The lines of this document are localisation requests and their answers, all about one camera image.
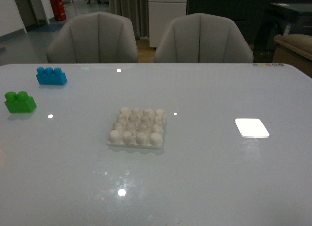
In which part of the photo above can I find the blue toy block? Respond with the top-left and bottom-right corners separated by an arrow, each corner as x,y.
36,67 -> 67,85

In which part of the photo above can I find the beige sofa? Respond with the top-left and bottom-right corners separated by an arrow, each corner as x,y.
272,34 -> 312,78

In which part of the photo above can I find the grey curtain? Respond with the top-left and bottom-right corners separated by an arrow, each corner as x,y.
109,0 -> 149,39

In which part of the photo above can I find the coloured dots sticker strip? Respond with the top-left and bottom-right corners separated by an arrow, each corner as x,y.
252,63 -> 284,67

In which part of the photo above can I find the white cabinet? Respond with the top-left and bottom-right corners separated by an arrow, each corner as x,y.
148,0 -> 187,48

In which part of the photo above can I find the left grey armchair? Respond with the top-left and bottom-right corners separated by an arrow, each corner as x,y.
46,12 -> 139,63

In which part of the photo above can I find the grey armchair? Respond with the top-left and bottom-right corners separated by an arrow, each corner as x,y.
46,12 -> 139,63
154,13 -> 253,63

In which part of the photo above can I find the right grey armchair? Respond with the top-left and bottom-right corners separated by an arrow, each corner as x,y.
154,13 -> 253,63

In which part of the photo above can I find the black side table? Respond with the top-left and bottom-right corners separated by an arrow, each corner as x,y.
253,3 -> 312,63

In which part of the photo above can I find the green toy block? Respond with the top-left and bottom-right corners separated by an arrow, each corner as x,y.
4,91 -> 37,113

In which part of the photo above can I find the red bin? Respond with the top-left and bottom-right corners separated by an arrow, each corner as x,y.
50,0 -> 67,21

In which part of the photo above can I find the white studded base plate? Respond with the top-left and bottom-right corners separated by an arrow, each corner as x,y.
107,107 -> 166,149

